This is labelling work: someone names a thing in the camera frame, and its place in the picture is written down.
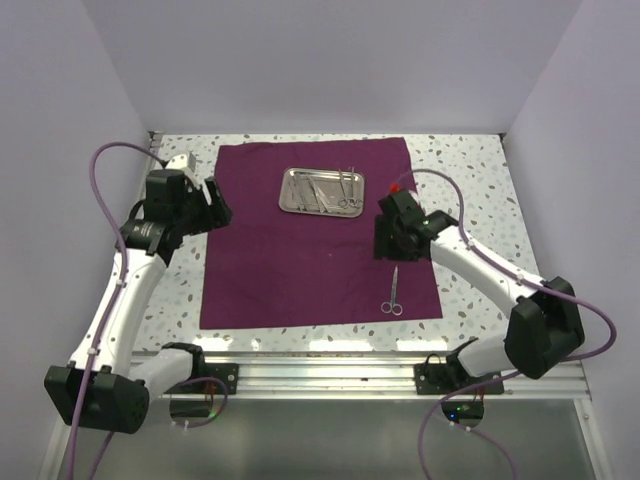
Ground small steel ring scissors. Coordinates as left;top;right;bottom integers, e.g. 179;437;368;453
348;167;363;208

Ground steel forceps with rings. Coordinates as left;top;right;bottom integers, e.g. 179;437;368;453
338;170;350;208

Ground steel surgical scissors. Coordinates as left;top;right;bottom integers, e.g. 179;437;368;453
380;266;403;316

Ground purple cloth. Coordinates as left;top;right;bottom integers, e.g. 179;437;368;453
200;138;442;330

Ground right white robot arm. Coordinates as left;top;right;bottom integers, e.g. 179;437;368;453
374;211;585;393

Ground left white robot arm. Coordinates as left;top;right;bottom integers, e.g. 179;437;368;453
44;169;232;434

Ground steel instrument tray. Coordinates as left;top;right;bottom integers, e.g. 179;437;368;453
278;168;366;219

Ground steel straight probe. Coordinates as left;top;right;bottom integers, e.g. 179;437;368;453
302;175;317;205

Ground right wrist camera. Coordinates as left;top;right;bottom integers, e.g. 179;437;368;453
378;184;459;228

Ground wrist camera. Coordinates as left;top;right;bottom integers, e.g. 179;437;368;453
144;152;199;206
378;184;459;228

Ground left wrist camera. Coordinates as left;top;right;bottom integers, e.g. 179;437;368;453
144;152;199;206

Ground steel scalpel handle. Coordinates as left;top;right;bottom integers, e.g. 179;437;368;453
309;176;331;214

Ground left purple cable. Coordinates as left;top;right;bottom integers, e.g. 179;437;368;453
63;142;229;480

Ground purple cable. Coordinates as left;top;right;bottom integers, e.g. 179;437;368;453
392;168;617;480
63;142;229;480

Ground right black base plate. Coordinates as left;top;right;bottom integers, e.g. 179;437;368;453
413;353;500;395

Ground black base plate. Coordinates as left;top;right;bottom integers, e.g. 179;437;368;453
413;353;500;395
167;363;240;395

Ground aluminium front rail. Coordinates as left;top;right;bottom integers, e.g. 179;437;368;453
206;354;591;400

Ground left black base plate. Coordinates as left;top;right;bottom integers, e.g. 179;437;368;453
167;363;240;395

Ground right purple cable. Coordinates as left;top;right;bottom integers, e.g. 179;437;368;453
392;168;617;480

